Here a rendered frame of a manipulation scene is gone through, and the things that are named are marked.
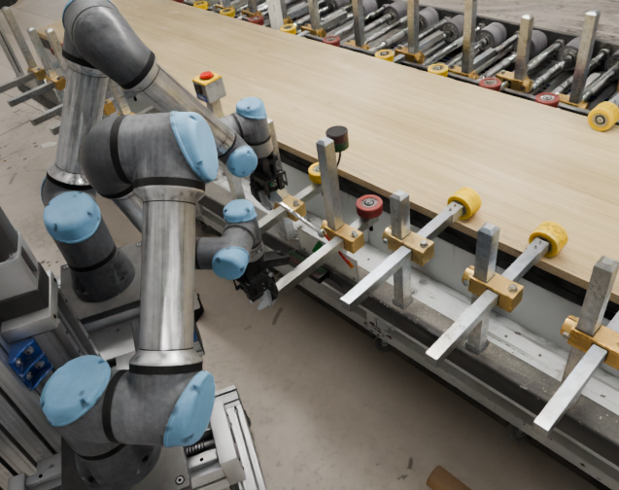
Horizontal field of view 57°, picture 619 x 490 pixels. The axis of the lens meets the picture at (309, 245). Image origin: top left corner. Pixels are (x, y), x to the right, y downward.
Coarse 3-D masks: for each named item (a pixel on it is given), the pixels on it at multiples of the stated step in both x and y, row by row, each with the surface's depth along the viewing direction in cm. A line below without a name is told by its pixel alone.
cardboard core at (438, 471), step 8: (432, 472) 192; (440, 472) 191; (448, 472) 192; (432, 480) 191; (440, 480) 190; (448, 480) 189; (456, 480) 189; (432, 488) 191; (440, 488) 189; (448, 488) 188; (456, 488) 187; (464, 488) 187
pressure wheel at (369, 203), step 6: (360, 198) 173; (366, 198) 173; (372, 198) 173; (378, 198) 172; (360, 204) 171; (366, 204) 171; (372, 204) 171; (378, 204) 170; (360, 210) 170; (366, 210) 169; (372, 210) 168; (378, 210) 169; (360, 216) 172; (366, 216) 170; (372, 216) 170; (378, 216) 171; (372, 228) 178
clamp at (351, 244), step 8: (344, 224) 171; (328, 232) 171; (336, 232) 168; (344, 232) 168; (360, 232) 167; (344, 240) 167; (352, 240) 165; (360, 240) 167; (344, 248) 170; (352, 248) 166; (360, 248) 169
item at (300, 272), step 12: (360, 228) 171; (336, 240) 167; (324, 252) 164; (336, 252) 167; (300, 264) 162; (312, 264) 161; (288, 276) 159; (300, 276) 160; (288, 288) 158; (276, 300) 156
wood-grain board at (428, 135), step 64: (128, 0) 351; (192, 64) 266; (256, 64) 256; (320, 64) 248; (384, 64) 240; (320, 128) 208; (384, 128) 202; (448, 128) 197; (512, 128) 192; (576, 128) 187; (384, 192) 177; (448, 192) 171; (512, 192) 167; (576, 192) 163; (576, 256) 145
